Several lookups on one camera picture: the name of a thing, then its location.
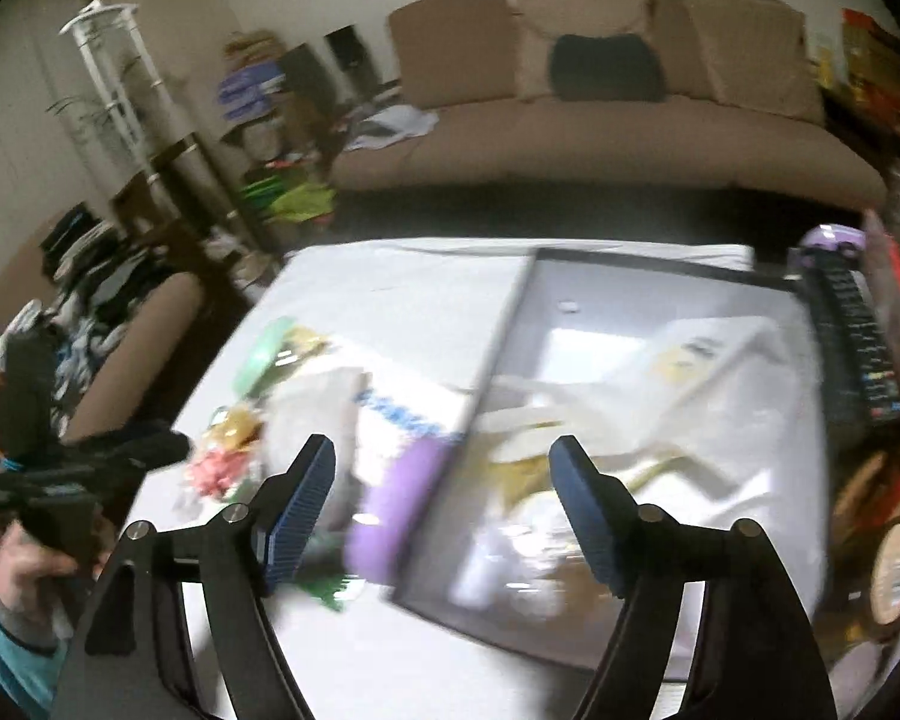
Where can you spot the yellow snack packet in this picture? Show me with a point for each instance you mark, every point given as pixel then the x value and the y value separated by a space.
pixel 570 457

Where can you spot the black remote control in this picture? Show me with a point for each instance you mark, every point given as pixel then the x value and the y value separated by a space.
pixel 860 384

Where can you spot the pink plastic clips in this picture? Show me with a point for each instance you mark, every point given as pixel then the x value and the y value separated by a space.
pixel 217 472

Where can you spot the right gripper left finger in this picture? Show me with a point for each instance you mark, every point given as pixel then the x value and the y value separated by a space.
pixel 131 656

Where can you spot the white dog print bag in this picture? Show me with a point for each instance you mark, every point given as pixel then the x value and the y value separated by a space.
pixel 719 388

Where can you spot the white blue packet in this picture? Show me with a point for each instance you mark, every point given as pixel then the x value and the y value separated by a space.
pixel 370 419

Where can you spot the person left hand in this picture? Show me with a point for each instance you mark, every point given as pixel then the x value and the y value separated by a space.
pixel 26 569

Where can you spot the white shelf rack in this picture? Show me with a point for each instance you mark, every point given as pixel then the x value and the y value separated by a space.
pixel 150 124

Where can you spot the clear bag of gold items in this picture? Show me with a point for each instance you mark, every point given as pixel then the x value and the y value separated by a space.
pixel 534 567

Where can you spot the brown chair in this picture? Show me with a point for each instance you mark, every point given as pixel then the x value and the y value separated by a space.
pixel 122 383

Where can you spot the black cushion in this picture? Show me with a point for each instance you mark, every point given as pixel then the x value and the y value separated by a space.
pixel 615 68

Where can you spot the brown sofa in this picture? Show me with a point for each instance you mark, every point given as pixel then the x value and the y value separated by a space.
pixel 707 94

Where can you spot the green packet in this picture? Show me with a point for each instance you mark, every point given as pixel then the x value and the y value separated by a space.
pixel 262 355

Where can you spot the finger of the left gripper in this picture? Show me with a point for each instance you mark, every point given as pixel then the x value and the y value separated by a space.
pixel 137 446

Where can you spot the purple oval case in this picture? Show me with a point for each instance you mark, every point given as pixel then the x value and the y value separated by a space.
pixel 390 512

